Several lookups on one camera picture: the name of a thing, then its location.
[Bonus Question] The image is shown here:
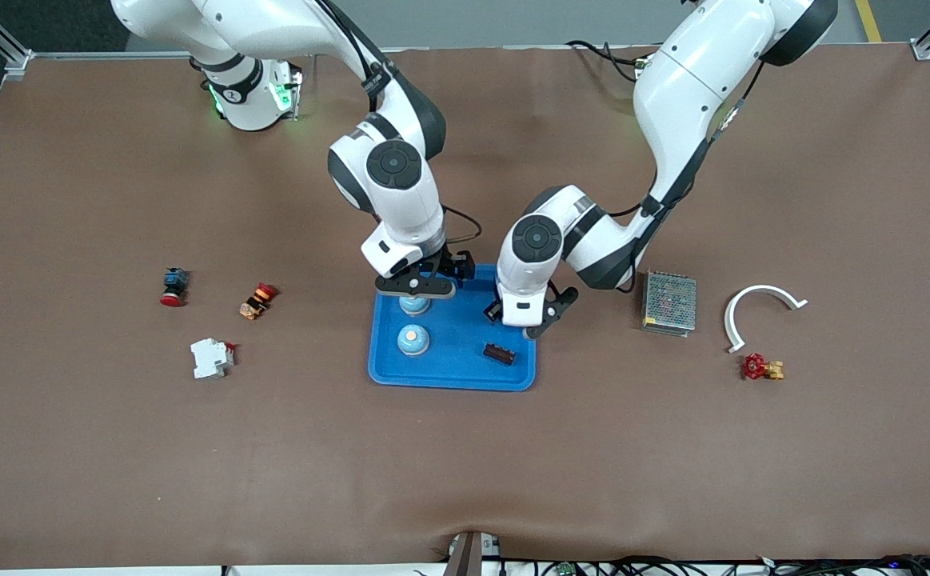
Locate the blue plastic tray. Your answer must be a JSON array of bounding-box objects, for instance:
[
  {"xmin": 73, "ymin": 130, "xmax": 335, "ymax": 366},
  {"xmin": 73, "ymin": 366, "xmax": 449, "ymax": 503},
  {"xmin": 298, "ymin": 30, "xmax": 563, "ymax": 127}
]
[{"xmin": 367, "ymin": 261, "xmax": 538, "ymax": 393}]

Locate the metal mesh power supply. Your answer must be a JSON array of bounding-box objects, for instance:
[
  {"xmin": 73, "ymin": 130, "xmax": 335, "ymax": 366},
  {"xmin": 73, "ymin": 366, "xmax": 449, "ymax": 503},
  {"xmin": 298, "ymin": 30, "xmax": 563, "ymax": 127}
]
[{"xmin": 641, "ymin": 270, "xmax": 698, "ymax": 338}]

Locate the white circuit breaker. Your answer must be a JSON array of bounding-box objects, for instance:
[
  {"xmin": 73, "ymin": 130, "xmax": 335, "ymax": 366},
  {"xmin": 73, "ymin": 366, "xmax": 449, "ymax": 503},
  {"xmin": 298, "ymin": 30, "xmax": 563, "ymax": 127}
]
[{"xmin": 190, "ymin": 338, "xmax": 237, "ymax": 380}]

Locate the white curved plastic piece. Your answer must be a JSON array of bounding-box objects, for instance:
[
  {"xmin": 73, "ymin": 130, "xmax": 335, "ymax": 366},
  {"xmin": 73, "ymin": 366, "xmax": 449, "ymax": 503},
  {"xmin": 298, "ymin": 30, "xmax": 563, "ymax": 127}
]
[{"xmin": 724, "ymin": 284, "xmax": 809, "ymax": 354}]

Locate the red yellow button switch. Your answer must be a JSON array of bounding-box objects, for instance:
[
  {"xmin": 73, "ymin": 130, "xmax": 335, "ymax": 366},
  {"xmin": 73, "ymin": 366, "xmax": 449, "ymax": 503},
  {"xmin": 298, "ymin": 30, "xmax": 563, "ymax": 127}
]
[{"xmin": 238, "ymin": 282, "xmax": 279, "ymax": 321}]

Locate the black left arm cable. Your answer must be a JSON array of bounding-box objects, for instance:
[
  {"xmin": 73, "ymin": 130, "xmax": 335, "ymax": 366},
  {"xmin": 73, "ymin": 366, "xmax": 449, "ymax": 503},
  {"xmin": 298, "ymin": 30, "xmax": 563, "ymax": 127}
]
[{"xmin": 585, "ymin": 56, "xmax": 769, "ymax": 277}]

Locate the red handle brass valve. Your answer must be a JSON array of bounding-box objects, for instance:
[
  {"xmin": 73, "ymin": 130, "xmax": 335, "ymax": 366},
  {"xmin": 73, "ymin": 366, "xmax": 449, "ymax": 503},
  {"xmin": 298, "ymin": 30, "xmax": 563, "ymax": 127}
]
[{"xmin": 743, "ymin": 353, "xmax": 785, "ymax": 382}]

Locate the red button blue switch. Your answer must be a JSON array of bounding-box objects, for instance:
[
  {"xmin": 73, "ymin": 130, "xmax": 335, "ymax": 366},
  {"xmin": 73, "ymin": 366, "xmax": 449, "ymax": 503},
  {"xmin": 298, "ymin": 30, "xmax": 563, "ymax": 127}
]
[{"xmin": 159, "ymin": 267, "xmax": 190, "ymax": 308}]

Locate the grey metal camera bracket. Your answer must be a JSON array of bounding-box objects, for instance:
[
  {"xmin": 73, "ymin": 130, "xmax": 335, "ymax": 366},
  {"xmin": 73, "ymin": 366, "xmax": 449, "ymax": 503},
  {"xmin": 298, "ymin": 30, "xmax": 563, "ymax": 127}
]
[{"xmin": 442, "ymin": 530, "xmax": 501, "ymax": 576}]

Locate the black left base cable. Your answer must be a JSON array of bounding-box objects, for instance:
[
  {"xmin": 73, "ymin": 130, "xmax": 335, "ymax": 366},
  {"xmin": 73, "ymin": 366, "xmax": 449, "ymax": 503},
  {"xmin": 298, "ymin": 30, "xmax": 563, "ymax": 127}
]
[{"xmin": 565, "ymin": 38, "xmax": 649, "ymax": 81}]

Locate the black cable bundle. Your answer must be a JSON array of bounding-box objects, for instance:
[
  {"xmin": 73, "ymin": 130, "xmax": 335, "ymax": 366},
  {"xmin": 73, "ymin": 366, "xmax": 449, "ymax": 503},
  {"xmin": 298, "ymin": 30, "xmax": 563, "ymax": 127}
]
[{"xmin": 413, "ymin": 554, "xmax": 930, "ymax": 576}]

